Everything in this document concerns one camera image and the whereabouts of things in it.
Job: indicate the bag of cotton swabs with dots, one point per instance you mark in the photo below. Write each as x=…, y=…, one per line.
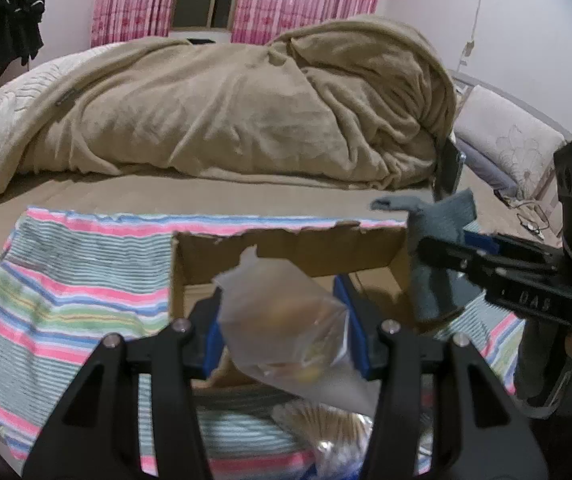
x=338, y=439

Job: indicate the striped colourful cloth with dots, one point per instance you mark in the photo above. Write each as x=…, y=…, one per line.
x=68, y=279

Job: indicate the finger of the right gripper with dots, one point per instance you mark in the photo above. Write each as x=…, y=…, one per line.
x=510, y=246
x=483, y=268

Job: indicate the white patterned quilt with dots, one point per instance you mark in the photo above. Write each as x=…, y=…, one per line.
x=17, y=95

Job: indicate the clear plastic bag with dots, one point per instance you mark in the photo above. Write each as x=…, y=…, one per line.
x=285, y=330

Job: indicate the grey sock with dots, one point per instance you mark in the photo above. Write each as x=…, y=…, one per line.
x=437, y=290

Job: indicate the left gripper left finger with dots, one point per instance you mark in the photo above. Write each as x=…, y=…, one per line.
x=92, y=433

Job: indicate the grey floral pillow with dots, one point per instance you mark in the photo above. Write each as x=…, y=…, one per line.
x=519, y=144

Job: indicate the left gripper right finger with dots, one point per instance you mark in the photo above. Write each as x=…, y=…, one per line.
x=477, y=431

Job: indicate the brown cardboard box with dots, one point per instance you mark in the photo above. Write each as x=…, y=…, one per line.
x=375, y=259

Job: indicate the beige plush blanket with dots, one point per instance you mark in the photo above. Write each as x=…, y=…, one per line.
x=357, y=103

